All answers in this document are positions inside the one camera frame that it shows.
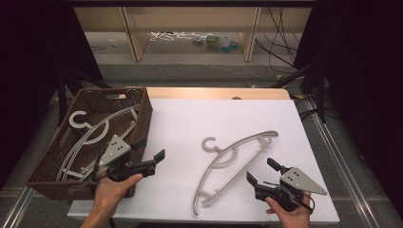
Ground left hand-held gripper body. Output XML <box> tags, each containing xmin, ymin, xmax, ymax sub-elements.
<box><xmin>94</xmin><ymin>134</ymin><xmax>158</xmax><ymax>183</ymax></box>

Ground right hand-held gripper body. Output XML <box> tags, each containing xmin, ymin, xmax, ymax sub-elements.
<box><xmin>255</xmin><ymin>166</ymin><xmax>329</xmax><ymax>213</ymax></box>

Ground grey plastic clothes hanger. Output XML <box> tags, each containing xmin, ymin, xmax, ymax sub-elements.
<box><xmin>192</xmin><ymin>130</ymin><xmax>279</xmax><ymax>217</ymax></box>
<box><xmin>56</xmin><ymin>105</ymin><xmax>141</xmax><ymax>183</ymax></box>

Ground brown woven basket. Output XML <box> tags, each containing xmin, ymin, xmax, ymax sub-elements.
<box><xmin>25</xmin><ymin>86</ymin><xmax>154</xmax><ymax>201</ymax></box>

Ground person's right hand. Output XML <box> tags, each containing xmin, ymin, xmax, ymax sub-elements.
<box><xmin>265</xmin><ymin>190</ymin><xmax>313</xmax><ymax>228</ymax></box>

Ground person's left hand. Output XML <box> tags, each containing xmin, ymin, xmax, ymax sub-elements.
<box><xmin>91</xmin><ymin>173</ymin><xmax>144</xmax><ymax>217</ymax></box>

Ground black metal stand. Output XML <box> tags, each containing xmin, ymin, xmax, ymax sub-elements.
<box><xmin>271</xmin><ymin>55</ymin><xmax>328</xmax><ymax>124</ymax></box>
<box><xmin>56</xmin><ymin>66</ymin><xmax>112</xmax><ymax>125</ymax></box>

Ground pile of white parts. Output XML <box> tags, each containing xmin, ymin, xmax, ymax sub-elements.
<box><xmin>150</xmin><ymin>30</ymin><xmax>198</xmax><ymax>42</ymax></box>

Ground black curtain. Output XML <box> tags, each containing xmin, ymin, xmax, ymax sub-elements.
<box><xmin>0</xmin><ymin>6</ymin><xmax>104</xmax><ymax>191</ymax></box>
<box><xmin>293</xmin><ymin>0</ymin><xmax>403</xmax><ymax>210</ymax></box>

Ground colourful plastic toys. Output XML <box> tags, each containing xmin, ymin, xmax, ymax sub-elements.
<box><xmin>192</xmin><ymin>33</ymin><xmax>242</xmax><ymax>54</ymax></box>

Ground beige wooden shelf unit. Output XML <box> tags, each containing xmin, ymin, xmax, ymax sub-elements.
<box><xmin>73</xmin><ymin>7</ymin><xmax>313</xmax><ymax>63</ymax></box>

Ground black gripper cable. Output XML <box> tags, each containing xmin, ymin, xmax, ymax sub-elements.
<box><xmin>296</xmin><ymin>192</ymin><xmax>316</xmax><ymax>214</ymax></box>

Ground aluminium rail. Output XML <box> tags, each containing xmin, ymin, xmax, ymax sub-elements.
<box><xmin>0</xmin><ymin>185</ymin><xmax>36</xmax><ymax>228</ymax></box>
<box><xmin>303</xmin><ymin>97</ymin><xmax>383</xmax><ymax>228</ymax></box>

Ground white floor cable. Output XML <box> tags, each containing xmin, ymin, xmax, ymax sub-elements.
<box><xmin>170</xmin><ymin>61</ymin><xmax>278</xmax><ymax>82</ymax></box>

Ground bundle of black cables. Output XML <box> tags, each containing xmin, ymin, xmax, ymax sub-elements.
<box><xmin>255</xmin><ymin>8</ymin><xmax>306</xmax><ymax>74</ymax></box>

